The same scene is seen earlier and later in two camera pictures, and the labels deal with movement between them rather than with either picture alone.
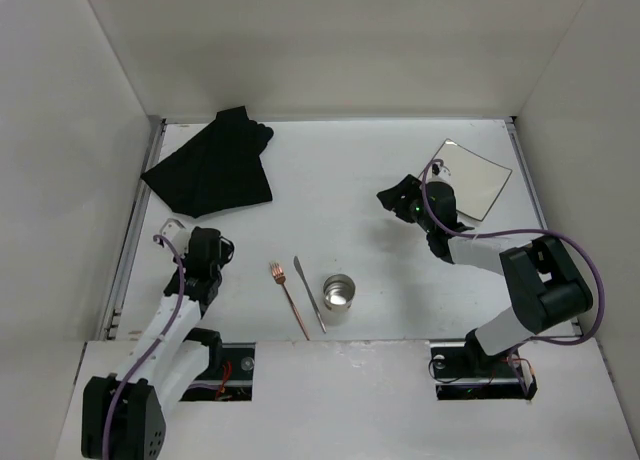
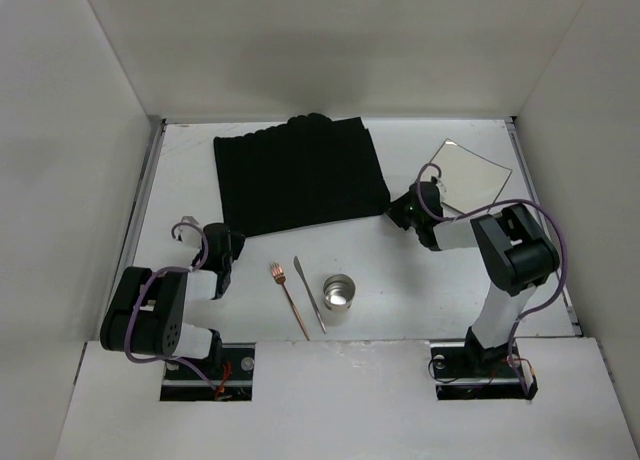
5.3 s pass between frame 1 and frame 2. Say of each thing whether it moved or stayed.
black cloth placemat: moved
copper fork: stayed
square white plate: stayed
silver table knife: stayed
